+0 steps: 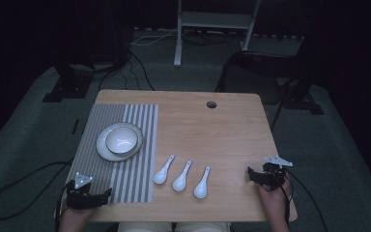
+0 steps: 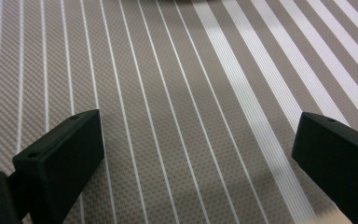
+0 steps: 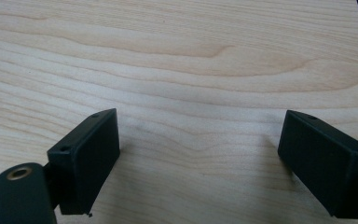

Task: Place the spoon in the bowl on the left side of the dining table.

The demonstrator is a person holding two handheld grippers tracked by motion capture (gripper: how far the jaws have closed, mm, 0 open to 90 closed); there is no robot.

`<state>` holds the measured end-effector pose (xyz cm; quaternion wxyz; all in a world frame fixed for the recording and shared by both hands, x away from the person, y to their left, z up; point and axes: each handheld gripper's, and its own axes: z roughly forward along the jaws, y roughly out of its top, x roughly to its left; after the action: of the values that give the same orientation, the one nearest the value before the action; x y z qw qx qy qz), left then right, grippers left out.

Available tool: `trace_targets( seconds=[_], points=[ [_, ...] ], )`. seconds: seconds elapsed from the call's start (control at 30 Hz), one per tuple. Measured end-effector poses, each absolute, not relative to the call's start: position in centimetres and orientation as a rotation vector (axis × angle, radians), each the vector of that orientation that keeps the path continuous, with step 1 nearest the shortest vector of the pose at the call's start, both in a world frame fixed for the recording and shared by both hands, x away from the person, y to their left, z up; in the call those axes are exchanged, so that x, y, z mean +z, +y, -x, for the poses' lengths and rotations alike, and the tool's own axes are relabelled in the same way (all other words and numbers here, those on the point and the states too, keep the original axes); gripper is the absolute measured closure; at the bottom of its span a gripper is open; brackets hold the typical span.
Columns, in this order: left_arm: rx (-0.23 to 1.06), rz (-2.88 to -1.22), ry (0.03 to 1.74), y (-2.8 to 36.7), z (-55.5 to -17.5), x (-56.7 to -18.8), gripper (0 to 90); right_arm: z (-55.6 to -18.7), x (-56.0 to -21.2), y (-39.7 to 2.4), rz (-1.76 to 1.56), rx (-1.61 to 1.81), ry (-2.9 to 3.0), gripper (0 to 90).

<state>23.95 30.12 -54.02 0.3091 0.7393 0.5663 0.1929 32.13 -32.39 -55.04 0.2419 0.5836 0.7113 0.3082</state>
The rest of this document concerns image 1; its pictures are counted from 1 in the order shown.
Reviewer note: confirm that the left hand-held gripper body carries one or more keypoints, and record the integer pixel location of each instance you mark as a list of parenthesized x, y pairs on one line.
[(79, 195)]

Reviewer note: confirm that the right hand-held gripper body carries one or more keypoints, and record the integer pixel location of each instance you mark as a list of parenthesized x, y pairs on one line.
[(274, 175)]

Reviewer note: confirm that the person's left hand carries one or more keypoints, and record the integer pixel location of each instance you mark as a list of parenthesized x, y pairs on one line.
[(74, 219)]

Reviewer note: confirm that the person's right hand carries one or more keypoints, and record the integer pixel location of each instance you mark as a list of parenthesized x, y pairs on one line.
[(274, 201)]

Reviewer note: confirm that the grey striped placemat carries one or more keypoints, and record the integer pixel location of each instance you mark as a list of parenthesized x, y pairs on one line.
[(117, 158)]

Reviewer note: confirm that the white plate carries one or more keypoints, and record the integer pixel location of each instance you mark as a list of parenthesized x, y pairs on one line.
[(108, 151)]

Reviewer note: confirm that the white bowl with dark rim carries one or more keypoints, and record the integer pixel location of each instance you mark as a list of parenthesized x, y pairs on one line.
[(121, 140)]

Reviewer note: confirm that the white ceramic spoon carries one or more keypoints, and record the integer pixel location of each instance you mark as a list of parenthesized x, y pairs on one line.
[(161, 176), (201, 190), (180, 183)]

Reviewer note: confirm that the small black floor object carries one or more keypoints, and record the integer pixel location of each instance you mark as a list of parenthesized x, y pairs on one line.
[(75, 126)]

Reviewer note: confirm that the person's legs in light trousers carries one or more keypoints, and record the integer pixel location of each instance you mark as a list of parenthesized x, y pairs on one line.
[(174, 227)]

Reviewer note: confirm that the black stand base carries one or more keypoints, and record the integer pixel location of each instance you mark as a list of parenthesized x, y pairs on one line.
[(304, 103), (67, 87)]

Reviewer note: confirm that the white metal stand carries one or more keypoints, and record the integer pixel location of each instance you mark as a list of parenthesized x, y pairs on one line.
[(215, 20)]

